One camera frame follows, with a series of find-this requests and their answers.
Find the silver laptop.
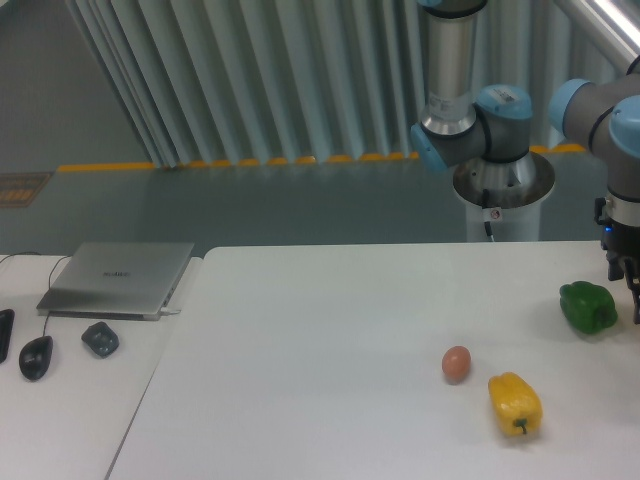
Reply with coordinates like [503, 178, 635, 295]
[37, 242, 194, 321]

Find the small dark grey device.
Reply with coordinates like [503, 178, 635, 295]
[81, 321, 120, 359]

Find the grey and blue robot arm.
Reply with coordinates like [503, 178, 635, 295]
[410, 1, 639, 293]

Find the black mouse cable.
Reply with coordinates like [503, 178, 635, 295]
[0, 251, 68, 339]

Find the brown egg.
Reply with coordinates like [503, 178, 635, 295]
[441, 345, 471, 384]

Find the black keyboard edge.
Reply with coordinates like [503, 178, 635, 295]
[0, 309, 15, 363]

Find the black computer mouse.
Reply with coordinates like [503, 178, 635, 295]
[19, 335, 54, 381]

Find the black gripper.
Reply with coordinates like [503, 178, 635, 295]
[594, 196, 640, 324]

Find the yellow bell pepper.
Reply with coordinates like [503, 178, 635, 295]
[488, 372, 543, 437]

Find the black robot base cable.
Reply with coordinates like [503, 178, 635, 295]
[480, 188, 497, 244]

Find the green bell pepper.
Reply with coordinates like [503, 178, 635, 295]
[559, 281, 618, 335]

